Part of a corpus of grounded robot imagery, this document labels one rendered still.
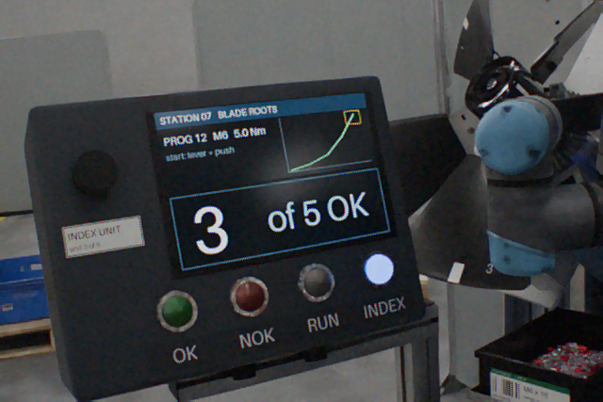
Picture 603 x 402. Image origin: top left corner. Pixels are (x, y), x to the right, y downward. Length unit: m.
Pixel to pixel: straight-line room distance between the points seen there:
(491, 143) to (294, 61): 5.88
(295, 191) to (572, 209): 0.40
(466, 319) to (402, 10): 4.55
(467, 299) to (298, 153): 2.23
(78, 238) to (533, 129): 0.48
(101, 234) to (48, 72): 7.72
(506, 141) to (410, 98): 6.13
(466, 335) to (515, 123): 2.05
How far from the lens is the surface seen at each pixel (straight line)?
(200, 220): 0.48
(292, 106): 0.51
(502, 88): 1.23
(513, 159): 0.77
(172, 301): 0.46
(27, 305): 3.85
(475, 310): 2.68
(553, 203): 0.81
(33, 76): 8.20
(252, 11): 6.59
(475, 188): 1.18
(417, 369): 0.64
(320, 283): 0.49
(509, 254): 0.81
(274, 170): 0.50
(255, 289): 0.48
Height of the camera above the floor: 1.26
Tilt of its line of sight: 8 degrees down
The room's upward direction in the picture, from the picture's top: 4 degrees counter-clockwise
